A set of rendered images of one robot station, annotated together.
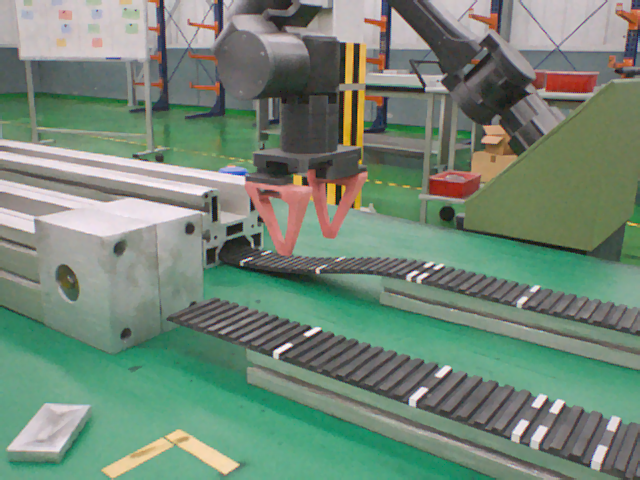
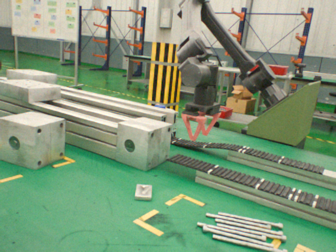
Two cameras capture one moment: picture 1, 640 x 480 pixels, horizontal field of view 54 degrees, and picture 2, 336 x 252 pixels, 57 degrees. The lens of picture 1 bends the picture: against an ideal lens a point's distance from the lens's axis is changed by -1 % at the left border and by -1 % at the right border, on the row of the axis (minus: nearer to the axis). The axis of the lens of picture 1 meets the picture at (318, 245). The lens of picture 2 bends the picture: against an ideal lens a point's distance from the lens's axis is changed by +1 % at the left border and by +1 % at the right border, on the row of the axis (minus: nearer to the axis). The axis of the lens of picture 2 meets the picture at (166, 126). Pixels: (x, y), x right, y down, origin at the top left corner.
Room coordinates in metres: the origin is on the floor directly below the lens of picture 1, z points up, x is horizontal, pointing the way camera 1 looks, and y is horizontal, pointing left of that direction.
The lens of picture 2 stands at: (-0.21, 0.16, 1.06)
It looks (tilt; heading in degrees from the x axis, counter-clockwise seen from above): 14 degrees down; 356
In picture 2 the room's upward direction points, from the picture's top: 6 degrees clockwise
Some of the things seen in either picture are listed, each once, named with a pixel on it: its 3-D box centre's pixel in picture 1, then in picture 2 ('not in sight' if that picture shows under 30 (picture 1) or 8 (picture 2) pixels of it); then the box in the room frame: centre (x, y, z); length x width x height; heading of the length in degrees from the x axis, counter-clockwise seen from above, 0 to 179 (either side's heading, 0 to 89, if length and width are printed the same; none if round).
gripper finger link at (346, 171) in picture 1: (322, 197); (205, 120); (0.64, 0.00, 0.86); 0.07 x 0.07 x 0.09; 55
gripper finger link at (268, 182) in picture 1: (293, 206); (197, 123); (0.60, 0.03, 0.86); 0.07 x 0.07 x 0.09; 55
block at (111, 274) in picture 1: (134, 265); (147, 141); (0.51, 0.16, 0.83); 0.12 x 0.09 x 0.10; 145
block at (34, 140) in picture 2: not in sight; (37, 137); (0.47, 0.41, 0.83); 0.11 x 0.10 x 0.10; 155
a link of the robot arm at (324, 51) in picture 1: (306, 66); (206, 74); (0.62, 0.01, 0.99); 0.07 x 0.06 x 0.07; 146
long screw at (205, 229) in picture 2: not in sight; (237, 237); (0.20, 0.01, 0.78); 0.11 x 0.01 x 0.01; 72
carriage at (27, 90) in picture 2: not in sight; (28, 94); (0.76, 0.53, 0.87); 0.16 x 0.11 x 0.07; 55
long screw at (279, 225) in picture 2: not in sight; (249, 219); (0.25, -0.03, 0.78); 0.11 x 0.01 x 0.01; 73
